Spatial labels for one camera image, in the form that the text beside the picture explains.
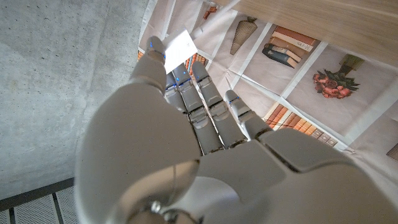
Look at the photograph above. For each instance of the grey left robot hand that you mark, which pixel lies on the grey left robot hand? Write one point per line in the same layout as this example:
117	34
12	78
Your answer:
217	174

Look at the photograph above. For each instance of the white adapter connector with pigtail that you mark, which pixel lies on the white adapter connector with pigtail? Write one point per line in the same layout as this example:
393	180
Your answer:
180	49

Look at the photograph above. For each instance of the printed bookshelf backdrop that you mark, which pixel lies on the printed bookshelf backdrop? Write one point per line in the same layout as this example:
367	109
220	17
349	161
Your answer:
264	84

